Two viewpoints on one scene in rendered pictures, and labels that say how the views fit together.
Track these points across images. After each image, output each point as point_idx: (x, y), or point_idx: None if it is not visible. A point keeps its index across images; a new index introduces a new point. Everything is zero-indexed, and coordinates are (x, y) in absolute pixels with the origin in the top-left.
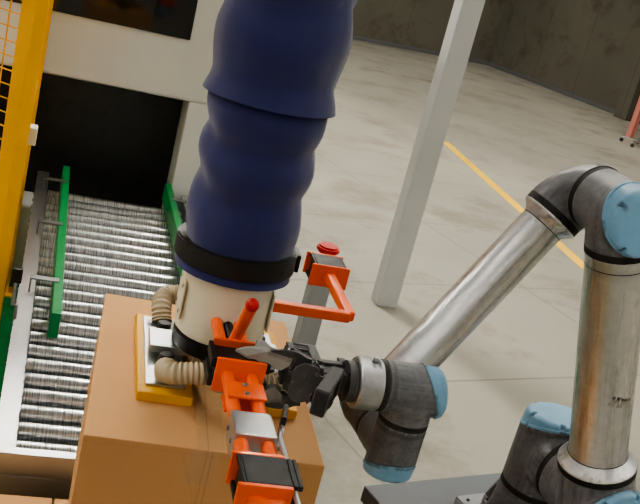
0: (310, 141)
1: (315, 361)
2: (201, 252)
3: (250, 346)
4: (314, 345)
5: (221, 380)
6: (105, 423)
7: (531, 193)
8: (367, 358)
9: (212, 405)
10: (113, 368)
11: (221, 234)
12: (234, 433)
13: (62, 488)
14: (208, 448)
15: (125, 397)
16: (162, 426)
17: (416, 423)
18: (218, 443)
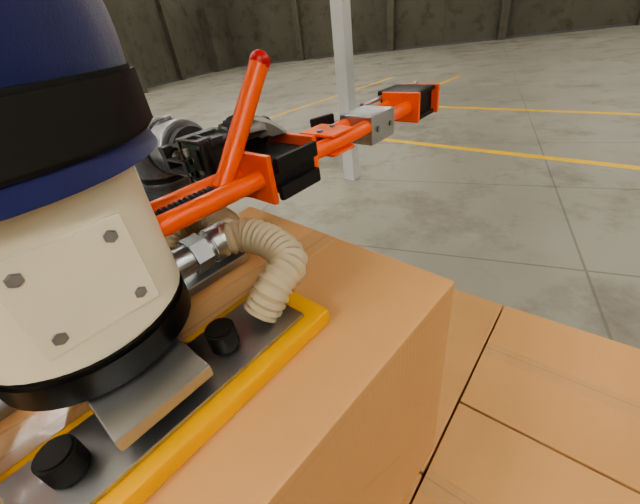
0: None
1: (221, 124)
2: (128, 75)
3: (270, 122)
4: (176, 138)
5: (320, 154)
6: (412, 289)
7: None
8: (170, 120)
9: (243, 284)
10: (286, 418)
11: (101, 0)
12: (393, 109)
13: None
14: (325, 235)
15: (341, 329)
16: (343, 269)
17: None
18: (308, 238)
